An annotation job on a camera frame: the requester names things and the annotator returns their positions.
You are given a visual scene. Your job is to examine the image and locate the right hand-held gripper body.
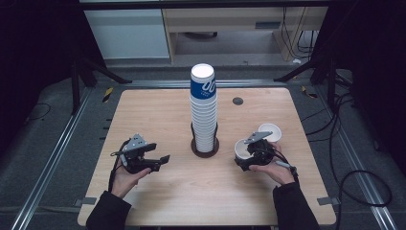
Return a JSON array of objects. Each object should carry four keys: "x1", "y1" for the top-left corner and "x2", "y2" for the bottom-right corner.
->
[{"x1": 243, "y1": 130, "x2": 275, "y2": 168}]

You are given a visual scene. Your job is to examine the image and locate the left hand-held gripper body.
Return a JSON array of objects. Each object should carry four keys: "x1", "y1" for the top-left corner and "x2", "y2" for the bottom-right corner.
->
[{"x1": 119, "y1": 133, "x2": 155, "y2": 175}]

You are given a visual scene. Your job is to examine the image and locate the white blue paper cup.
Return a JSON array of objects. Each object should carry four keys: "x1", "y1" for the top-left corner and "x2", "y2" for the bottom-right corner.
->
[
  {"x1": 258, "y1": 123, "x2": 283, "y2": 144},
  {"x1": 234, "y1": 138, "x2": 254, "y2": 161}
]

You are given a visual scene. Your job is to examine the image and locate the black cup holder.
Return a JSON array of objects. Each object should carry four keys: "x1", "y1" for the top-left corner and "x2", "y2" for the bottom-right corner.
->
[{"x1": 190, "y1": 122, "x2": 220, "y2": 159}]

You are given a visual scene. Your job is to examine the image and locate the stack of paper cups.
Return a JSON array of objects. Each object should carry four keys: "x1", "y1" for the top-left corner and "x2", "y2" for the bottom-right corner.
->
[{"x1": 190, "y1": 62, "x2": 218, "y2": 153}]

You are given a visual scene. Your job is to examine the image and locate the person's right hand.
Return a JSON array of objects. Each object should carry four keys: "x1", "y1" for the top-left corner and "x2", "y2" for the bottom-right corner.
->
[{"x1": 248, "y1": 143, "x2": 296, "y2": 187}]

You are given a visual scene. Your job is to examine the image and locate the person's left hand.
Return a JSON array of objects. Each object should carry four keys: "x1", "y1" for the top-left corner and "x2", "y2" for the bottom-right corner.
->
[{"x1": 111, "y1": 166, "x2": 153, "y2": 199}]

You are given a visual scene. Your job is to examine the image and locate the yellow black tape strip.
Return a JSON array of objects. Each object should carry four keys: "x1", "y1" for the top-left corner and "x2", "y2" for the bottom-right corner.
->
[
  {"x1": 301, "y1": 85, "x2": 319, "y2": 100},
  {"x1": 101, "y1": 87, "x2": 114, "y2": 104}
]

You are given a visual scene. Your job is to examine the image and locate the black metal stand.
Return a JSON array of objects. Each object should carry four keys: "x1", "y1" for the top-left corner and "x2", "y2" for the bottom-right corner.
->
[
  {"x1": 273, "y1": 54, "x2": 352, "y2": 111},
  {"x1": 70, "y1": 47, "x2": 133, "y2": 116}
]

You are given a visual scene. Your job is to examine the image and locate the white cabinet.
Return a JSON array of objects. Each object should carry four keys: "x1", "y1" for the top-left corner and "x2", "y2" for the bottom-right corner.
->
[{"x1": 83, "y1": 9, "x2": 170, "y2": 60}]

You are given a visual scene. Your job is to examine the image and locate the wooden desk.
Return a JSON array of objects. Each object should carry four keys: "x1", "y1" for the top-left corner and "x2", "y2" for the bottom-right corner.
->
[{"x1": 162, "y1": 7, "x2": 329, "y2": 62}]

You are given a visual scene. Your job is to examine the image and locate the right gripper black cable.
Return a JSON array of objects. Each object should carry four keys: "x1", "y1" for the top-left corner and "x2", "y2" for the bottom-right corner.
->
[{"x1": 255, "y1": 147, "x2": 300, "y2": 184}]

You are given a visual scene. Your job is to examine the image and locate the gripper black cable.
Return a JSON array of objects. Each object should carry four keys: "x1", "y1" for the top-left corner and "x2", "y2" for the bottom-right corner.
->
[
  {"x1": 255, "y1": 147, "x2": 300, "y2": 184},
  {"x1": 107, "y1": 140, "x2": 132, "y2": 193}
]

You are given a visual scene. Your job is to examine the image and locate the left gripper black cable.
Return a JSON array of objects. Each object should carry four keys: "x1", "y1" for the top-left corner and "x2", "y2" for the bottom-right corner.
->
[{"x1": 107, "y1": 140, "x2": 132, "y2": 193}]

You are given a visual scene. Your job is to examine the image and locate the metal floor rail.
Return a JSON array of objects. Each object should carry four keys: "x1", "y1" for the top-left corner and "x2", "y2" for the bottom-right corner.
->
[
  {"x1": 314, "y1": 85, "x2": 398, "y2": 230},
  {"x1": 11, "y1": 87, "x2": 94, "y2": 230},
  {"x1": 123, "y1": 79, "x2": 288, "y2": 90}
]

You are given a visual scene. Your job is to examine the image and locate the grey table bracket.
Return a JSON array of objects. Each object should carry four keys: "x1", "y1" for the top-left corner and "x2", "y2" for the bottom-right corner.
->
[
  {"x1": 317, "y1": 196, "x2": 340, "y2": 206},
  {"x1": 74, "y1": 196, "x2": 98, "y2": 207}
]

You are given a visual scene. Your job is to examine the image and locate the thin black floor cable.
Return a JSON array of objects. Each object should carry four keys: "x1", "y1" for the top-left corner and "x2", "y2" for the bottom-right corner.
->
[{"x1": 26, "y1": 102, "x2": 53, "y2": 125}]

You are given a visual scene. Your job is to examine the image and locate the hanging black cables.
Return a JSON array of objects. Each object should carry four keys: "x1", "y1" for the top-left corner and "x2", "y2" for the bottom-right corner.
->
[{"x1": 282, "y1": 7, "x2": 320, "y2": 60}]

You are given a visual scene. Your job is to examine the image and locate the black floor cable loop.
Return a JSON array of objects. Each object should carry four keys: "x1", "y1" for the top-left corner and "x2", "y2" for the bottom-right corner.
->
[{"x1": 300, "y1": 92, "x2": 394, "y2": 230}]

